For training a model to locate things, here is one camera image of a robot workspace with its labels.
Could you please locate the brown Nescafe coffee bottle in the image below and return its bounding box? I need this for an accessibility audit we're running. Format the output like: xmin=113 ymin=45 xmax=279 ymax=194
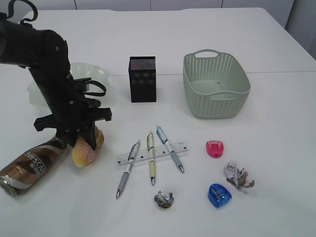
xmin=0 ymin=137 xmax=67 ymax=197

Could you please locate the large paper ball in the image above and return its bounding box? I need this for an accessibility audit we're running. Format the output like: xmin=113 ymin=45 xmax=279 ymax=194
xmin=224 ymin=162 xmax=255 ymax=190

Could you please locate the blue pen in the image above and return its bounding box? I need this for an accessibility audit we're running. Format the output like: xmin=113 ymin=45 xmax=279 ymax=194
xmin=156 ymin=125 xmax=185 ymax=173

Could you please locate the small paper ball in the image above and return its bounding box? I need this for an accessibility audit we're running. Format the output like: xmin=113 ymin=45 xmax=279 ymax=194
xmin=154 ymin=190 xmax=174 ymax=205

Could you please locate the clear plastic ruler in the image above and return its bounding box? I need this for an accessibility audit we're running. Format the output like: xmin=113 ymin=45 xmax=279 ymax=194
xmin=116 ymin=142 xmax=190 ymax=166

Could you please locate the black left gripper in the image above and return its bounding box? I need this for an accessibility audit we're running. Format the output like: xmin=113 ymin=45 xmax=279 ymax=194
xmin=29 ymin=68 xmax=112 ymax=150

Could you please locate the green wavy glass plate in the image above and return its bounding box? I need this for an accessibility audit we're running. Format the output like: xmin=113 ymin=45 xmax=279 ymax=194
xmin=27 ymin=62 xmax=110 ymax=109

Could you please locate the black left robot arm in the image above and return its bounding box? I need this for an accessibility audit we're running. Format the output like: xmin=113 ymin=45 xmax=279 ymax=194
xmin=0 ymin=13 xmax=112 ymax=149

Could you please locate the yellow-green pen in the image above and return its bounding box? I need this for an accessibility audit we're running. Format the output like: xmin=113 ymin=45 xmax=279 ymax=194
xmin=147 ymin=131 xmax=156 ymax=186

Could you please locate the black mesh pen holder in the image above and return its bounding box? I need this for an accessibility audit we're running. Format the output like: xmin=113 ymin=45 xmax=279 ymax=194
xmin=128 ymin=56 xmax=157 ymax=103

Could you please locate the grey grip pen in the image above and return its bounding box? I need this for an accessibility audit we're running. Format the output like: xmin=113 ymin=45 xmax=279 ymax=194
xmin=116 ymin=140 xmax=141 ymax=199

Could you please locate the green plastic basket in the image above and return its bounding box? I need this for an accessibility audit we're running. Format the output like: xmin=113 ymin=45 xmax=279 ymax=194
xmin=183 ymin=49 xmax=251 ymax=119

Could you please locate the blue pencil sharpener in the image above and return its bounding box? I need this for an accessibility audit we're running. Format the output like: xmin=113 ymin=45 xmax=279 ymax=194
xmin=208 ymin=184 xmax=232 ymax=206

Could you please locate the pink pencil sharpener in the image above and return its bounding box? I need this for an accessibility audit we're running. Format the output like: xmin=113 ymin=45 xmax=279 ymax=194
xmin=205 ymin=140 xmax=224 ymax=158

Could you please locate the sugared bread roll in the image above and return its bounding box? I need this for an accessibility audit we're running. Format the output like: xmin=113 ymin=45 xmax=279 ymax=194
xmin=72 ymin=127 xmax=104 ymax=168

